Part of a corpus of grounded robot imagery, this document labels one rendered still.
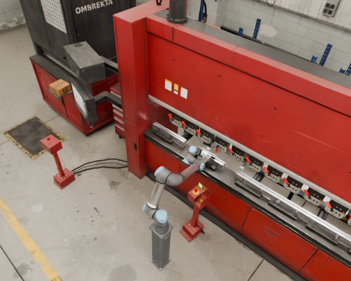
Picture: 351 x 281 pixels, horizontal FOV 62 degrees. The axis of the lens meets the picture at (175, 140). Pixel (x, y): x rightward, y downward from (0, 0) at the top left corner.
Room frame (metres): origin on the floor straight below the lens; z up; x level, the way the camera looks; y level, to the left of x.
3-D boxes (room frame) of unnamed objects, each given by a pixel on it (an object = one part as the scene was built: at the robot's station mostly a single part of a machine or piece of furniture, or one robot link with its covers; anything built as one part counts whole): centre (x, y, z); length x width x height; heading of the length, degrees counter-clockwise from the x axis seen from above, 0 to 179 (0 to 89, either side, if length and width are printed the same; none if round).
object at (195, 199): (1.88, -0.30, 0.75); 0.20 x 0.16 x 0.18; 44
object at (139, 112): (3.03, 0.32, 1.15); 0.85 x 0.25 x 2.30; 144
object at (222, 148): (2.21, -0.50, 1.26); 0.15 x 0.09 x 0.17; 54
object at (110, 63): (2.86, 0.85, 1.67); 0.40 x 0.24 x 0.07; 54
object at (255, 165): (1.97, -0.82, 1.26); 0.15 x 0.09 x 0.17; 54
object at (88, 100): (2.54, 1.02, 1.42); 0.45 x 0.12 x 0.36; 36
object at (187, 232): (1.85, -0.28, 0.06); 0.25 x 0.20 x 0.12; 134
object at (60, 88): (3.32, 1.65, 1.04); 0.30 x 0.26 x 0.12; 50
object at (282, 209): (1.68, -1.14, 0.89); 0.30 x 0.05 x 0.03; 54
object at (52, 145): (2.50, 1.55, 0.41); 0.25 x 0.20 x 0.83; 144
